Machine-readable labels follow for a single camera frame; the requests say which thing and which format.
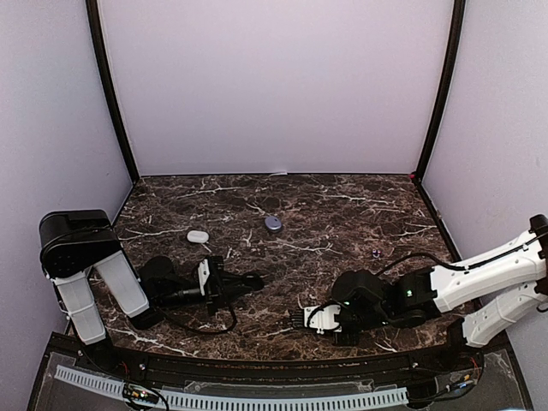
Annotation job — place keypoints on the white slotted cable duct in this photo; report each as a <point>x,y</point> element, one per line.
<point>167,399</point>

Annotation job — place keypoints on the white earbud charging case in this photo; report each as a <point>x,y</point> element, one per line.
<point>197,236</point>

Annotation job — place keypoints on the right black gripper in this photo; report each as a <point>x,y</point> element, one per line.
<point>347,341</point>

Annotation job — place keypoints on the black earbud charging case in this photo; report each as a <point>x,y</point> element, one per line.
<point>253,281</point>

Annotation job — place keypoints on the right black frame post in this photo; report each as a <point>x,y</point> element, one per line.
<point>450,56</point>

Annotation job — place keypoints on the purple round charging case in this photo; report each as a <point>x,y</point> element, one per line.
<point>273,224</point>

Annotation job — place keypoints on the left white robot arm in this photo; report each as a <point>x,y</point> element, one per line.
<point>77,244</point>

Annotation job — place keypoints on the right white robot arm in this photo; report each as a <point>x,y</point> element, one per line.
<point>516,272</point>

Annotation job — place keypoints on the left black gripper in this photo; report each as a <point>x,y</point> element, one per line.
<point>224,287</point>

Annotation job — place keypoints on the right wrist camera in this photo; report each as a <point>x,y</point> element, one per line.
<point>321,319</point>

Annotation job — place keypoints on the left black frame post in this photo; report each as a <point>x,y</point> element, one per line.
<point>100,52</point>

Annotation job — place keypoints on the black frame post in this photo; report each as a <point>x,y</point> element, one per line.
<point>100,52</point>
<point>450,56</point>

